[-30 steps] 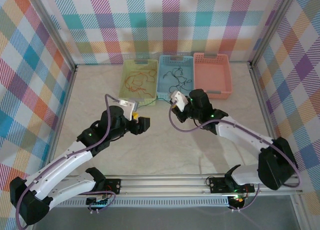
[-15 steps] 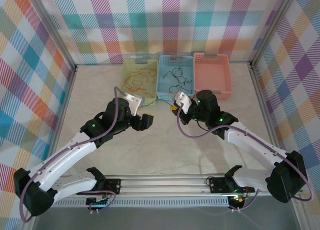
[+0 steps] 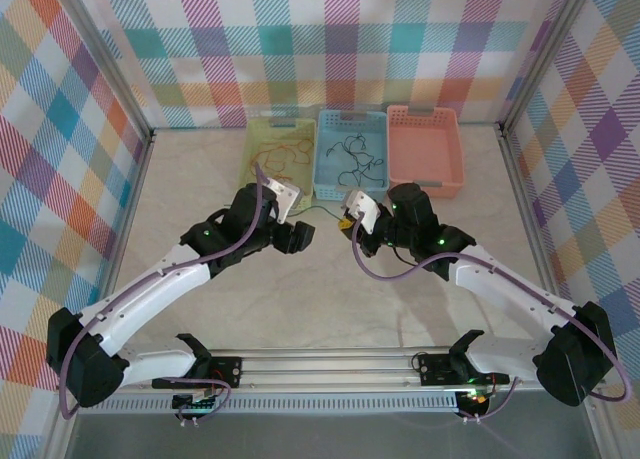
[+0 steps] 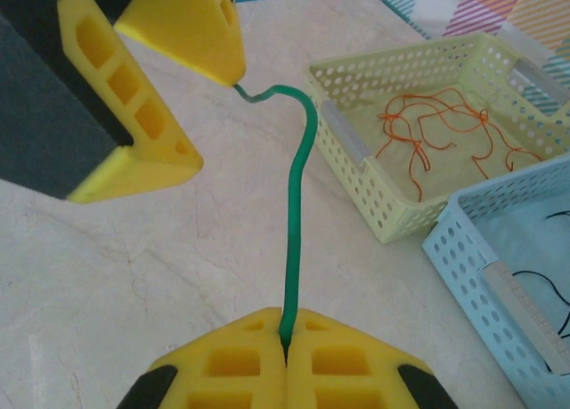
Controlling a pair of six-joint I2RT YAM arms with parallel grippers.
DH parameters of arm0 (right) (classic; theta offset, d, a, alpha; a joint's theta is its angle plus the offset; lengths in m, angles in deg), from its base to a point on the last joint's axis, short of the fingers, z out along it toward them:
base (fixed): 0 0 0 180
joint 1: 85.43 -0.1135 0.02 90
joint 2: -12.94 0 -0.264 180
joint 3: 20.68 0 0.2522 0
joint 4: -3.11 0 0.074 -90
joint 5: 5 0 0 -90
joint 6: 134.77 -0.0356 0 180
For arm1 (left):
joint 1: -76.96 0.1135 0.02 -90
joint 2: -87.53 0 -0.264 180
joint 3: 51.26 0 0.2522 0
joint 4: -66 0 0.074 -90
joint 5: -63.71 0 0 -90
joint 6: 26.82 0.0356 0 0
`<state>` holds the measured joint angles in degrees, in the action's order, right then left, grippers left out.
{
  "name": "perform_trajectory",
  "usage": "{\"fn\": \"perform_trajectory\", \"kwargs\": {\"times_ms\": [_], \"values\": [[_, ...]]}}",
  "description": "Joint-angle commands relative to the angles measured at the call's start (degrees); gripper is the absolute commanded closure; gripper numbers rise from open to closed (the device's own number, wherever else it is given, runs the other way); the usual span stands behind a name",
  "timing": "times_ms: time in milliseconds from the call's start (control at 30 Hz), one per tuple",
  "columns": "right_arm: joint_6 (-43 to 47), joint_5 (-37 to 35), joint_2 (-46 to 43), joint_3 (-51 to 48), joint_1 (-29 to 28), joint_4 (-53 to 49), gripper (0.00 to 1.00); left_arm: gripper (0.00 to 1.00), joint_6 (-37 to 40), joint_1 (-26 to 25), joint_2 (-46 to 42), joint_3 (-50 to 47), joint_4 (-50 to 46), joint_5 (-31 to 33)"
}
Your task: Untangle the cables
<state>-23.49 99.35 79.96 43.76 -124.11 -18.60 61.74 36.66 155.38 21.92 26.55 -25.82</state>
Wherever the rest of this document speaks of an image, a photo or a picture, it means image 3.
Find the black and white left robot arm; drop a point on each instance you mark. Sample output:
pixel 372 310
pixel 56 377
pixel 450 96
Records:
pixel 140 299

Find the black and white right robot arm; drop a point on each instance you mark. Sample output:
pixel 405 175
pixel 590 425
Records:
pixel 500 284

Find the pink plastic basket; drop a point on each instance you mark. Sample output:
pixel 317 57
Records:
pixel 425 151

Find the blue plastic basket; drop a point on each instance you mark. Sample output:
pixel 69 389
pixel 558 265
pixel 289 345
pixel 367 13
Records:
pixel 375 129

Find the green plastic basket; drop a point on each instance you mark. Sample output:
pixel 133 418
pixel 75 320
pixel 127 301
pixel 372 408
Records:
pixel 280 131

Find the left controller circuit board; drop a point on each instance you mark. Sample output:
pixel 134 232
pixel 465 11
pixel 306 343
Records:
pixel 192 404

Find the controller circuit board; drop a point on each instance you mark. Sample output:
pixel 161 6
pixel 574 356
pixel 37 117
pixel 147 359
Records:
pixel 477 399
pixel 192 404

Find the right controller circuit board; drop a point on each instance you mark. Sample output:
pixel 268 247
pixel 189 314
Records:
pixel 477 399

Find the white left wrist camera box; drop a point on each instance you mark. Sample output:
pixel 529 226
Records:
pixel 282 196

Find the aluminium mounting rail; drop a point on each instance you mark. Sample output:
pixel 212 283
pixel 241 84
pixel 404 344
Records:
pixel 325 369

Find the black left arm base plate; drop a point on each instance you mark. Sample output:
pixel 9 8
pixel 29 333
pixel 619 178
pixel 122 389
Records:
pixel 225 371

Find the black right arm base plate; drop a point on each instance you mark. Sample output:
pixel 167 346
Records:
pixel 435 371

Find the aluminium frame post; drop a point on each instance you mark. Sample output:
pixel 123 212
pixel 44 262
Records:
pixel 547 54
pixel 102 54

